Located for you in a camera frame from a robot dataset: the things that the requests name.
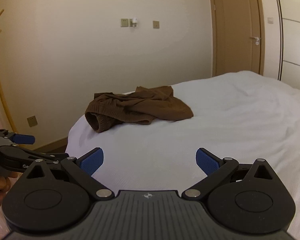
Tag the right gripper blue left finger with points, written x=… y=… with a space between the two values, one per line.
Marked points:
x=82 y=169

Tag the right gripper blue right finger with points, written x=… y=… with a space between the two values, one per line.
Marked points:
x=217 y=171

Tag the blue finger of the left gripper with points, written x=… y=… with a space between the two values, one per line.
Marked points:
x=20 y=138

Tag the brown knit pants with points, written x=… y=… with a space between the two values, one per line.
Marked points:
x=139 y=107

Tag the brown wooden door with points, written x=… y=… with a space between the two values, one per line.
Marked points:
x=233 y=22

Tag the white plug-in adapter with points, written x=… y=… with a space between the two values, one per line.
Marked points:
x=133 y=22

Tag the white sliding wardrobe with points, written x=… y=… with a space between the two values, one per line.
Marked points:
x=289 y=27

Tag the low beige wall socket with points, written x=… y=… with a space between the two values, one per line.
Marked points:
x=32 y=121

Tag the silver door handle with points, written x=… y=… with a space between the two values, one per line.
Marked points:
x=256 y=40

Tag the beige wall socket plate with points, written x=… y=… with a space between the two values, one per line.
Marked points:
x=156 y=24

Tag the light switch beside wardrobe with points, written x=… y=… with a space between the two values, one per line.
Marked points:
x=270 y=20

